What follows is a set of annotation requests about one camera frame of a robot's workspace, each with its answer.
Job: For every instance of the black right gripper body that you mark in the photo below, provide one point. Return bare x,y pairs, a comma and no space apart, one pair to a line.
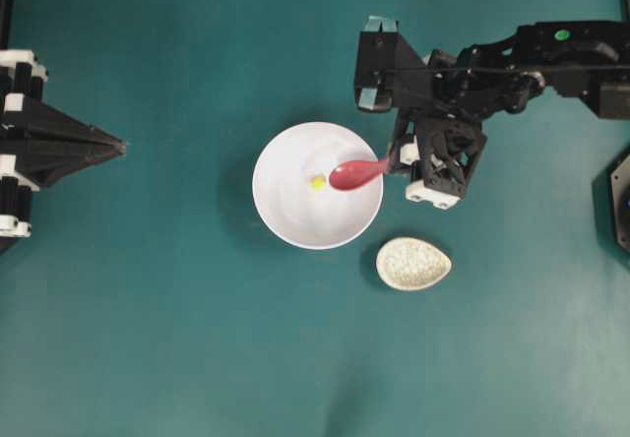
442,136

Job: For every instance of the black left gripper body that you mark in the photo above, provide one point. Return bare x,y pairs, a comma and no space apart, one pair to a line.
48,145

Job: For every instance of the black-white left gripper finger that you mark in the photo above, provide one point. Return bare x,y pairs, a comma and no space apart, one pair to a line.
16,204
22,76

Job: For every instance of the black-white right gripper finger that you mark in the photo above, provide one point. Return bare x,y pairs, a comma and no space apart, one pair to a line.
440,187
402,154

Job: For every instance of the pink plastic spoon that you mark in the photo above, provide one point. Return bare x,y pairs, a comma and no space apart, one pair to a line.
353,174

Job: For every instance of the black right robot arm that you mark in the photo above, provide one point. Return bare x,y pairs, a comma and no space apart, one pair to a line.
443,100

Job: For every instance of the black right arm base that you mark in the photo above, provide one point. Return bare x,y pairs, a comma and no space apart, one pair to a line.
610,191

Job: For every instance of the yellow hexagonal prism block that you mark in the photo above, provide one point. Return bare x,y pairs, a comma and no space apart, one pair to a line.
317,182

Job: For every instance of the white round bowl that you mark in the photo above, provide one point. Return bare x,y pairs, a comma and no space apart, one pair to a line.
291,209

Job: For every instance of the speckled egg-shaped small dish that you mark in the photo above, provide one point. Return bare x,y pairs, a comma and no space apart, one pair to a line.
411,264

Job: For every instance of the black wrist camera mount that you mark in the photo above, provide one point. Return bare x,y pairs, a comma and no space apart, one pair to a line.
388,72

